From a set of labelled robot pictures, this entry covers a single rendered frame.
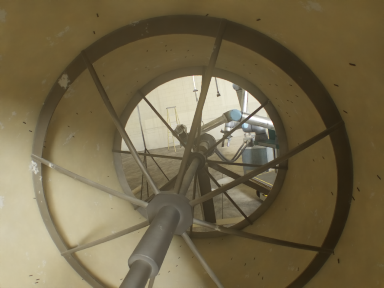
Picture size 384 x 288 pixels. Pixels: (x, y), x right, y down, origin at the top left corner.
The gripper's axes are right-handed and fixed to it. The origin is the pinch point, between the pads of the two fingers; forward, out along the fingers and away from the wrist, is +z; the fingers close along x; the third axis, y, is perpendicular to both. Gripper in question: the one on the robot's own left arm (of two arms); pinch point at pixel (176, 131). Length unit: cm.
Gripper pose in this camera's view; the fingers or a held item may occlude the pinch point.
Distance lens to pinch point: 188.5
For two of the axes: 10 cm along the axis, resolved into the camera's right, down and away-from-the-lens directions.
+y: -6.5, -7.6, -0.3
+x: 7.5, -6.3, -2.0
